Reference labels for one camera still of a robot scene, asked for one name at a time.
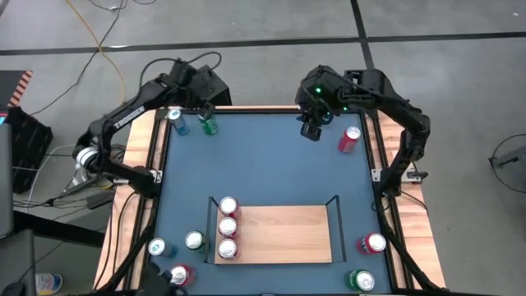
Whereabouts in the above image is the wooden shelf with black frame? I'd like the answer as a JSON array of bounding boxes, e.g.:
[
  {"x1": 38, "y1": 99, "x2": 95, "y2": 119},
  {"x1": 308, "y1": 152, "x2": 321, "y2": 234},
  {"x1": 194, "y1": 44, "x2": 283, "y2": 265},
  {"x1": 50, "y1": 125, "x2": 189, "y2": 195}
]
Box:
[{"x1": 204, "y1": 194, "x2": 348, "y2": 266}]

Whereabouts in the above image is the orange black striped board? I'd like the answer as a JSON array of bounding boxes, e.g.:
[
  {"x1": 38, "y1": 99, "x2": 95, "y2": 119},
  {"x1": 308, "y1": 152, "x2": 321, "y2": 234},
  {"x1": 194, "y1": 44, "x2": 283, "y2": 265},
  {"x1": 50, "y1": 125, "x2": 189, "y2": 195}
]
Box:
[{"x1": 0, "y1": 69, "x2": 34, "y2": 109}]

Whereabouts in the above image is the blue table mat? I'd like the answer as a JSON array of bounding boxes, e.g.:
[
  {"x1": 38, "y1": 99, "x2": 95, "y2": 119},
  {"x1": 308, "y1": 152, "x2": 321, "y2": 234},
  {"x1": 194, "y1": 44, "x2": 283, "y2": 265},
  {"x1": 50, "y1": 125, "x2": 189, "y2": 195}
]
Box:
[{"x1": 145, "y1": 110, "x2": 394, "y2": 295}]

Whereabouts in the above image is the white plastic container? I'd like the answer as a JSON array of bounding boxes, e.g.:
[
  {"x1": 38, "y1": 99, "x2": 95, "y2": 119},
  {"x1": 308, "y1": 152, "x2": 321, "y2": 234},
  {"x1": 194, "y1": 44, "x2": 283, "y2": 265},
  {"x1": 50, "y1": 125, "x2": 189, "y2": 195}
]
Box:
[{"x1": 35, "y1": 272, "x2": 64, "y2": 296}]

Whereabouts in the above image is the red Coca-Cola can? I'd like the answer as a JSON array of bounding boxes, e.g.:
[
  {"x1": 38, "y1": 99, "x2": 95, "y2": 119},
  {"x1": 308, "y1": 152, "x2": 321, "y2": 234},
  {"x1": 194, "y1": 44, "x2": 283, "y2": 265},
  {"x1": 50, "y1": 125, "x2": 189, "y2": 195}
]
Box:
[
  {"x1": 216, "y1": 238, "x2": 240, "y2": 261},
  {"x1": 217, "y1": 216, "x2": 239, "y2": 239},
  {"x1": 219, "y1": 196, "x2": 242, "y2": 219}
]

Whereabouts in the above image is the black plastic crate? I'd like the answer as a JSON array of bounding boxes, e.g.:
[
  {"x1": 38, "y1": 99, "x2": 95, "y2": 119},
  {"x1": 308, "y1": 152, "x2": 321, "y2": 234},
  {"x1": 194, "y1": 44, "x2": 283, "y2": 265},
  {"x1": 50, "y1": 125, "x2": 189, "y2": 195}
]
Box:
[{"x1": 7, "y1": 105, "x2": 54, "y2": 195}]

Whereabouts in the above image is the yellow extension cord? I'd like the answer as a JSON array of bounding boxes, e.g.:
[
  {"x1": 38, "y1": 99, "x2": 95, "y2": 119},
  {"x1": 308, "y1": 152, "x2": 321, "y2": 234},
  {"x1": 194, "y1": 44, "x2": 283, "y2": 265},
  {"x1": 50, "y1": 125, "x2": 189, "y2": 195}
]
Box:
[{"x1": 65, "y1": 0, "x2": 127, "y2": 106}]

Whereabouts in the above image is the black perforated computer box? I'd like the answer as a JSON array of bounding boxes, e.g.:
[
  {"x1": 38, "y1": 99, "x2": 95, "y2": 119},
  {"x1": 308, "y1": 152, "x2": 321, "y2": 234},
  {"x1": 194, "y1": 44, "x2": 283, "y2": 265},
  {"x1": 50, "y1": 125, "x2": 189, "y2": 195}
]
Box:
[{"x1": 187, "y1": 64, "x2": 233, "y2": 108}]

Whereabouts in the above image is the black table border frame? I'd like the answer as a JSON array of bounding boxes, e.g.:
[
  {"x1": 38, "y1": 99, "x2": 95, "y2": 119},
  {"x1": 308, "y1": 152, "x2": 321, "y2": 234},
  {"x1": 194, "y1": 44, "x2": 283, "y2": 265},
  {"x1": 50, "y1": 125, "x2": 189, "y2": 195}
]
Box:
[{"x1": 122, "y1": 104, "x2": 412, "y2": 296}]

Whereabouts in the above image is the green Sprite can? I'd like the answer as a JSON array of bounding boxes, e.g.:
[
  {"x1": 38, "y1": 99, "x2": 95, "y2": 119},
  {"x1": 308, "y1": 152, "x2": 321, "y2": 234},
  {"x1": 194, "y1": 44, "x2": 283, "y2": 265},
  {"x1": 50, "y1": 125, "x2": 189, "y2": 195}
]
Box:
[
  {"x1": 184, "y1": 229, "x2": 208, "y2": 253},
  {"x1": 344, "y1": 269, "x2": 376, "y2": 293},
  {"x1": 198, "y1": 114, "x2": 220, "y2": 136}
]

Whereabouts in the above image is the grey cabinet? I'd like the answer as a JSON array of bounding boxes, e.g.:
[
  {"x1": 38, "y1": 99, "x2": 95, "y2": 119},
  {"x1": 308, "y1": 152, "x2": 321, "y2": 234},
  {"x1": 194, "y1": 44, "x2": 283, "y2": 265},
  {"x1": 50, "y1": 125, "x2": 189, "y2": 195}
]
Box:
[{"x1": 0, "y1": 123, "x2": 14, "y2": 239}]

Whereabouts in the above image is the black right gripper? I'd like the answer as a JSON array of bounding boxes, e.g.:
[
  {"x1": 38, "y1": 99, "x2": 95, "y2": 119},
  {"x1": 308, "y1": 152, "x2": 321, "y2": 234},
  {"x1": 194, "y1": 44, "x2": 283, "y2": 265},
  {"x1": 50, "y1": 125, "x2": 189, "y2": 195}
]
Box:
[{"x1": 294, "y1": 64, "x2": 344, "y2": 143}]

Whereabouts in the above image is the black floor cable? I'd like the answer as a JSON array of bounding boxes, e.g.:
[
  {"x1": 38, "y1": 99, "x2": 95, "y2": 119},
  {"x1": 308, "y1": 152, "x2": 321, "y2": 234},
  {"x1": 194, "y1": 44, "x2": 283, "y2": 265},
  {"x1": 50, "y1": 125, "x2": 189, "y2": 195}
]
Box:
[{"x1": 29, "y1": 0, "x2": 159, "y2": 117}]

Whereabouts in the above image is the black cable conduit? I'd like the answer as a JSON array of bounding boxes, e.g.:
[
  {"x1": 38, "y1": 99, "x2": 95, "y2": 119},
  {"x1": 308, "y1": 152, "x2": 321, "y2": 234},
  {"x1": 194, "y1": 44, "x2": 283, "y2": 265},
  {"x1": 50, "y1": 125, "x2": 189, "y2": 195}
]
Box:
[{"x1": 376, "y1": 197, "x2": 439, "y2": 294}]

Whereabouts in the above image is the black floor bar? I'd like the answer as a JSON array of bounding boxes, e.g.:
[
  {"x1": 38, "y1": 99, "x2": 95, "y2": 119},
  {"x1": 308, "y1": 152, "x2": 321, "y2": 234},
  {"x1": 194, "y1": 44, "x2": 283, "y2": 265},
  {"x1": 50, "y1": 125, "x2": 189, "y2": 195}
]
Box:
[{"x1": 12, "y1": 210, "x2": 106, "y2": 248}]

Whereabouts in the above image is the blue soda can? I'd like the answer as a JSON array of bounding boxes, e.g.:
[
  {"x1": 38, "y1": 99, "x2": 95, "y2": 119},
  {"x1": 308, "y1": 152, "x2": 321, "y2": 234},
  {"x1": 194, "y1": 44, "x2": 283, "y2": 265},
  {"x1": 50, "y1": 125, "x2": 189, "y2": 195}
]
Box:
[{"x1": 147, "y1": 237, "x2": 178, "y2": 259}]

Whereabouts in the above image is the red soda can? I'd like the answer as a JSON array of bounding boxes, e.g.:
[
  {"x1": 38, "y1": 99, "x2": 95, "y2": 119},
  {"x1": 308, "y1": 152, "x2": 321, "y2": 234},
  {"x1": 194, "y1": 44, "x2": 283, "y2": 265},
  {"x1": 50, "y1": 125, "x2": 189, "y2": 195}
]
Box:
[
  {"x1": 169, "y1": 264, "x2": 197, "y2": 288},
  {"x1": 355, "y1": 232, "x2": 388, "y2": 256},
  {"x1": 337, "y1": 125, "x2": 362, "y2": 155}
]

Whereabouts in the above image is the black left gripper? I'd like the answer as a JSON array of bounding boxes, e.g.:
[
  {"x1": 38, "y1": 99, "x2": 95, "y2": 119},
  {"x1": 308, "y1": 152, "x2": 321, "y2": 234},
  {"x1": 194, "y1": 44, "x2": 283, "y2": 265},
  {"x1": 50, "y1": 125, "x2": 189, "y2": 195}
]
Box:
[{"x1": 172, "y1": 61, "x2": 215, "y2": 121}]

